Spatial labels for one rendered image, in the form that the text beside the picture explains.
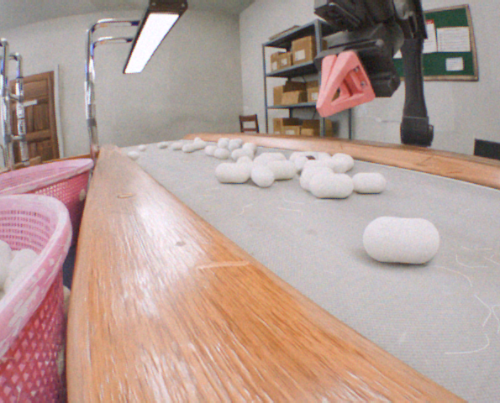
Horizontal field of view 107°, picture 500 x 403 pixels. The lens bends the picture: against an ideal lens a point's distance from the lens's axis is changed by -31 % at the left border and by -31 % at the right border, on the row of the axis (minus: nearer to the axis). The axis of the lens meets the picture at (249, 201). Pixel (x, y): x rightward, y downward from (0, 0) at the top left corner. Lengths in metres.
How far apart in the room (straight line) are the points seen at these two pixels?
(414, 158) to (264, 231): 0.28
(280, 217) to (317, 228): 0.03
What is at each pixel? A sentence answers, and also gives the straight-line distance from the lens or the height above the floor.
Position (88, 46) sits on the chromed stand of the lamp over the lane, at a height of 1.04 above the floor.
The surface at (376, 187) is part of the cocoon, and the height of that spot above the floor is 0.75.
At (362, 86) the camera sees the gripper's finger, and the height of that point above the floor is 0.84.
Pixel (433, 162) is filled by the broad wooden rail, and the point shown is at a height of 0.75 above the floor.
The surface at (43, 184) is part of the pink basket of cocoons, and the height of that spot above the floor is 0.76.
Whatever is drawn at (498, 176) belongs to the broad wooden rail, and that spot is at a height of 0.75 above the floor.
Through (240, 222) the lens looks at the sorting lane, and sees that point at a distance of 0.17.
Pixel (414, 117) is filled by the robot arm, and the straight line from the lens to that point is 0.70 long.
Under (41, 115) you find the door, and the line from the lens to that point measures 4.82.
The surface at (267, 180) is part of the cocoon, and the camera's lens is 0.24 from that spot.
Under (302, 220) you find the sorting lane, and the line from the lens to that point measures 0.17.
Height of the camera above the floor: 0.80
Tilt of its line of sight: 17 degrees down
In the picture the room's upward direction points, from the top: 3 degrees counter-clockwise
